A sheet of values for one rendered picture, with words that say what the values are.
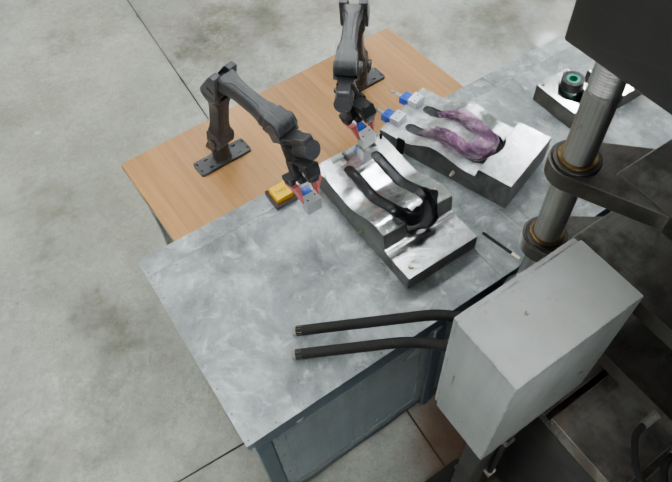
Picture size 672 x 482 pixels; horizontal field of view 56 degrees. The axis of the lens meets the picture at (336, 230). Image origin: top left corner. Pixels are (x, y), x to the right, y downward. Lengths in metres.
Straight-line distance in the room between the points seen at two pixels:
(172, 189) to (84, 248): 1.08
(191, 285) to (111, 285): 1.11
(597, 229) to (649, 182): 0.26
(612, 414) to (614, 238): 0.56
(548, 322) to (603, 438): 0.75
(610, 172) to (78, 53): 3.49
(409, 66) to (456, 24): 1.57
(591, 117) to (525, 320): 0.36
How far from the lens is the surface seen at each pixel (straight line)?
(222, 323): 1.91
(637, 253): 1.51
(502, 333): 1.13
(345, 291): 1.91
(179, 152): 2.34
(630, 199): 1.26
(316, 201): 1.91
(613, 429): 1.88
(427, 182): 2.00
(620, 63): 1.04
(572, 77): 2.47
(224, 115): 2.05
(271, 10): 4.25
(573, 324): 1.17
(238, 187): 2.18
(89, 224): 3.31
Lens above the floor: 2.46
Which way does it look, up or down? 55 degrees down
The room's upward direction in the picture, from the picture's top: 4 degrees counter-clockwise
